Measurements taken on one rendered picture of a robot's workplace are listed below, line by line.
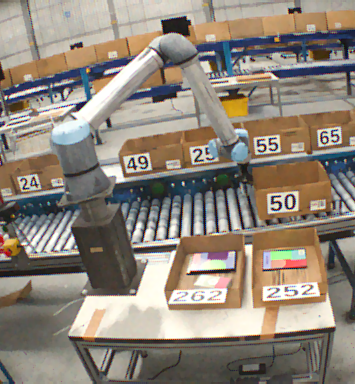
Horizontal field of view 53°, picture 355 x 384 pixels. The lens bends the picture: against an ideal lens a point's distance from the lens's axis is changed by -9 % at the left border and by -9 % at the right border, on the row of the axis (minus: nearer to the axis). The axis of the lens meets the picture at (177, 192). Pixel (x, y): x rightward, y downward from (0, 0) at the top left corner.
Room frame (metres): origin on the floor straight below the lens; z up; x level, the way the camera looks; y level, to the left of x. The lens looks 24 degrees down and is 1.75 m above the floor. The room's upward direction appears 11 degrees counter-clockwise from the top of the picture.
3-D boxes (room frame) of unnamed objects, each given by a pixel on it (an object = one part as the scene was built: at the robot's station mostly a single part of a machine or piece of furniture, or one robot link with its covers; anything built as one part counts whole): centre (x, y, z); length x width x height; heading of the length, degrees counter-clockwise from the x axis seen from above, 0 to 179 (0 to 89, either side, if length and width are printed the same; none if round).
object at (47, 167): (2.51, 0.87, 0.97); 0.39 x 0.29 x 0.17; 83
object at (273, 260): (1.31, -0.39, 0.76); 0.19 x 0.14 x 0.02; 74
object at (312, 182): (1.81, -0.60, 0.83); 0.39 x 0.29 x 0.17; 80
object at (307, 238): (1.22, -0.38, 0.80); 0.38 x 0.28 x 0.10; 166
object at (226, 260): (1.39, -0.10, 0.78); 0.19 x 0.14 x 0.02; 75
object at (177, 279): (1.30, -0.06, 0.80); 0.38 x 0.28 x 0.10; 165
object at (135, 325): (1.26, -0.02, 0.74); 1.00 x 0.58 x 0.03; 77
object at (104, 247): (1.44, 0.35, 0.91); 0.26 x 0.26 x 0.33; 77
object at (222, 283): (1.23, -0.07, 0.77); 0.13 x 0.07 x 0.04; 58
